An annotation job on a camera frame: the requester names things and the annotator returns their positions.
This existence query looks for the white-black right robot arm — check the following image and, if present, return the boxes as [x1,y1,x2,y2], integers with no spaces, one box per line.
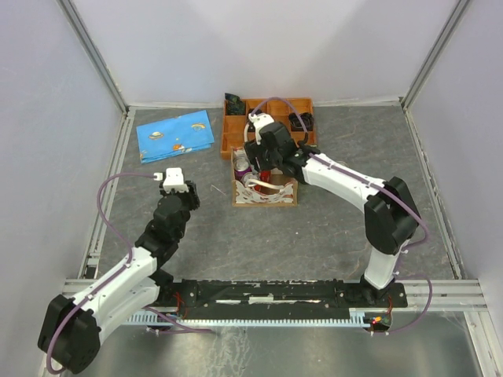
[244,114,424,307]

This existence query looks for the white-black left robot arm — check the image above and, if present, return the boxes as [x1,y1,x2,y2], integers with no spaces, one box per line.
[38,174,200,375]

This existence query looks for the burlap canvas tote bag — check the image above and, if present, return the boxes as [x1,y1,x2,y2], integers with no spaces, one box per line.
[230,136,298,207]

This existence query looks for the red cola can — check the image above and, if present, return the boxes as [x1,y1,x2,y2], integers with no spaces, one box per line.
[259,170,271,183]

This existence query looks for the wooden compartment tray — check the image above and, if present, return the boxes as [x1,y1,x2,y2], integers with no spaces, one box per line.
[220,97,314,160]

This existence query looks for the black orange rolled sock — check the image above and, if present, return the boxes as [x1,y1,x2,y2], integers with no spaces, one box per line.
[248,108,263,116]

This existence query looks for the dark patterned rolled sock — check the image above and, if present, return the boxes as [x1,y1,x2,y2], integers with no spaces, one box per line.
[224,93,246,115]

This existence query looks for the blue space-print cloth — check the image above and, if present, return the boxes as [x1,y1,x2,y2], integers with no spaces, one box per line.
[136,111,215,163]

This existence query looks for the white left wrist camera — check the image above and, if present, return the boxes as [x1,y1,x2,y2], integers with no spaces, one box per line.
[153,167,189,193]

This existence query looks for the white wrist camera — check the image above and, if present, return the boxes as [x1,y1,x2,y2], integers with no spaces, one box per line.
[153,167,189,193]
[248,113,274,145]

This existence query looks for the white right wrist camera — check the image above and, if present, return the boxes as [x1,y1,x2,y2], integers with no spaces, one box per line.
[248,113,274,145]

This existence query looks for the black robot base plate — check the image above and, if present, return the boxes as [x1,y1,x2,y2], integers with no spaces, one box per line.
[151,280,408,319]

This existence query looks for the white slotted cable duct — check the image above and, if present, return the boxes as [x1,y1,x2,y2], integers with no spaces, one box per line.
[122,310,383,328]

